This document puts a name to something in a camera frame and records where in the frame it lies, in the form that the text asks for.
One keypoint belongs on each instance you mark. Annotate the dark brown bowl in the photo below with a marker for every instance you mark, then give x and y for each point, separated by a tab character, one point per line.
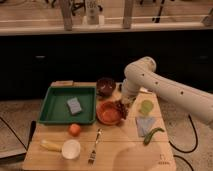
105	86

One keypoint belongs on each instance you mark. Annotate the white bowl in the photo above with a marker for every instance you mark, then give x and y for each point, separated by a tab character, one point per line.
71	149

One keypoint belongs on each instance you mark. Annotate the dark red grape bunch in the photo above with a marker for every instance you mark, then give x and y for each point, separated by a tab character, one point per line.
122	108

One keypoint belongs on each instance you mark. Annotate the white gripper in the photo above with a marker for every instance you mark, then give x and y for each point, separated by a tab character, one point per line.
129	91

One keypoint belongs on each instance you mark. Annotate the blue grey cloth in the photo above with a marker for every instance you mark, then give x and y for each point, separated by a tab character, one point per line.
144	125

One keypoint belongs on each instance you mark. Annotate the silver fork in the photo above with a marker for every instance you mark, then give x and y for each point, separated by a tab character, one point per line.
93	153

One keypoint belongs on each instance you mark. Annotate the blue sponge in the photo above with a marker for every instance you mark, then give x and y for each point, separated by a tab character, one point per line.
74	106

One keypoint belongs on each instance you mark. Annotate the orange fruit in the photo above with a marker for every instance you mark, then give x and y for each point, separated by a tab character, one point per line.
74	130

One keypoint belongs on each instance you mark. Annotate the green plastic tray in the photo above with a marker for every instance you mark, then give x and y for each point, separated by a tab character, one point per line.
56	111

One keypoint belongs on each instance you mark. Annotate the small black object on table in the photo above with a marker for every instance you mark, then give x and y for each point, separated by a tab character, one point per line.
120	87

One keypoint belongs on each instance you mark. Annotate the green cup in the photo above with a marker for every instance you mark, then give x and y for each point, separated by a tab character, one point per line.
146	107

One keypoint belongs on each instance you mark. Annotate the red bowl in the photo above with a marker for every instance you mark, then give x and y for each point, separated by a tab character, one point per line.
107	113

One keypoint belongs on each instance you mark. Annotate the green chili pepper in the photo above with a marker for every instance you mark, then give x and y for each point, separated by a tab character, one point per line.
148	137

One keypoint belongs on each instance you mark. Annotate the yellow corn cob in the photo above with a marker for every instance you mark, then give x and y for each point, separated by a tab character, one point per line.
50	146

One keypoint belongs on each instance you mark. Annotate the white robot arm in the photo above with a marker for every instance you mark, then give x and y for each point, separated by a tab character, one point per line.
141	73

